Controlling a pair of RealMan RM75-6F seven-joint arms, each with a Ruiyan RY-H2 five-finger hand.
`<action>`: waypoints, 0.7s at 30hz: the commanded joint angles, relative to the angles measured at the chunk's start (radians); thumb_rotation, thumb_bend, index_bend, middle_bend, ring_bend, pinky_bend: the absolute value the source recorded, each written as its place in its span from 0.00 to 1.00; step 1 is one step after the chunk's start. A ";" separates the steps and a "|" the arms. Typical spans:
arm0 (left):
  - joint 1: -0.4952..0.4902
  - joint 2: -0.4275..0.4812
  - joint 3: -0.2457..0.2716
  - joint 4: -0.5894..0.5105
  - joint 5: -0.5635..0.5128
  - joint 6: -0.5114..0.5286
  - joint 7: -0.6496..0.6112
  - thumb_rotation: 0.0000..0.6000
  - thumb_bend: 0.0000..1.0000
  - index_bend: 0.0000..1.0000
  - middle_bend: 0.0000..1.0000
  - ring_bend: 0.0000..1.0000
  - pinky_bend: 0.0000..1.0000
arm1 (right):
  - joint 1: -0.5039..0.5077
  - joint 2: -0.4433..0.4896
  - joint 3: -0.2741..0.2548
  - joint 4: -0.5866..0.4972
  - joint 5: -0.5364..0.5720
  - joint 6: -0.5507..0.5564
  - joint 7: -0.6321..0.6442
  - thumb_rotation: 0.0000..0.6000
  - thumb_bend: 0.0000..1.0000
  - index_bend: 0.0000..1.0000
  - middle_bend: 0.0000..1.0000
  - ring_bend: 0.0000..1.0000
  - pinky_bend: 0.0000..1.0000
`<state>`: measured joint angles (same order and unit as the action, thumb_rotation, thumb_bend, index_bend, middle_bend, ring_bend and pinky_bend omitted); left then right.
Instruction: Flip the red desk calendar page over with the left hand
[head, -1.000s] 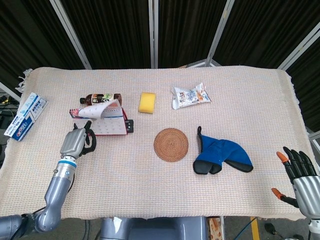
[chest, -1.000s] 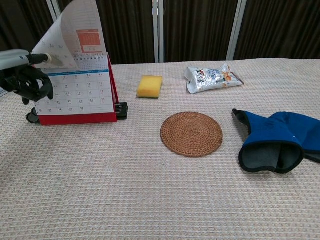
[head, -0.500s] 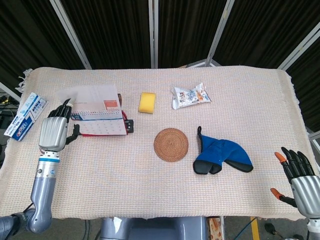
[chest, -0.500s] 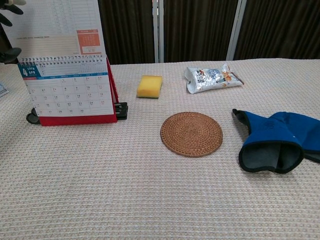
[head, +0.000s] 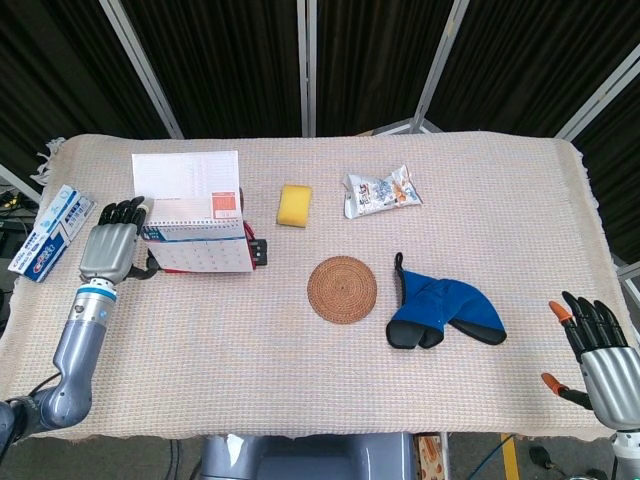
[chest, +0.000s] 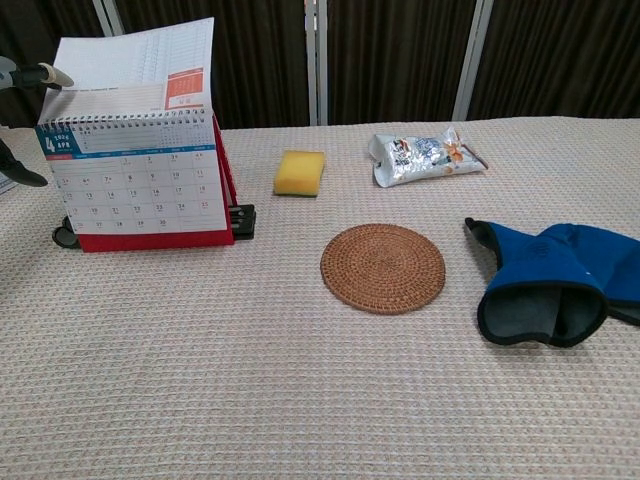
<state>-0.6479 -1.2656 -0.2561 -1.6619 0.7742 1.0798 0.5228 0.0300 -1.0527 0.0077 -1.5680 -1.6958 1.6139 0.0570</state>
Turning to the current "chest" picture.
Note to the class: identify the blue oven mitt black trim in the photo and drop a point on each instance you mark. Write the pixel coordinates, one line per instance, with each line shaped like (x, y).
(530, 280)
(617, 260)

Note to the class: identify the beige waffle-weave tablecloth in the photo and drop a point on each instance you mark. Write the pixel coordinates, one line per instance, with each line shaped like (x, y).
(250, 375)

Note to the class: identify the red spiral desk calendar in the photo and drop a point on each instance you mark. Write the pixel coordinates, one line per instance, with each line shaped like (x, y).
(140, 190)

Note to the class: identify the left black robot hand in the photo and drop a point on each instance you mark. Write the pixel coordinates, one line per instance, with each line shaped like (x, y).
(30, 75)

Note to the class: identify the black calendar base stand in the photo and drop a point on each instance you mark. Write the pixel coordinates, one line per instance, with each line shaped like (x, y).
(244, 222)

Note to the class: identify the blue and white paper sheet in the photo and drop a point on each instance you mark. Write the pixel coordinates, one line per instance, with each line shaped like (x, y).
(5, 189)

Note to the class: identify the silver printed snack bag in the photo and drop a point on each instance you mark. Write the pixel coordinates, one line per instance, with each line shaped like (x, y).
(420, 157)

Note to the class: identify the yellow sponge with green base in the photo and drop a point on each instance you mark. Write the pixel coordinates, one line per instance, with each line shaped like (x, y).
(299, 172)

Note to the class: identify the grey metal screen post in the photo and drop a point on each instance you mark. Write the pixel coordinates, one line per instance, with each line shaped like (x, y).
(109, 15)
(472, 60)
(316, 60)

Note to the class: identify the round woven rattan coaster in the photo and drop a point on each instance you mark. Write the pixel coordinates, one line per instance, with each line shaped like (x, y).
(382, 267)

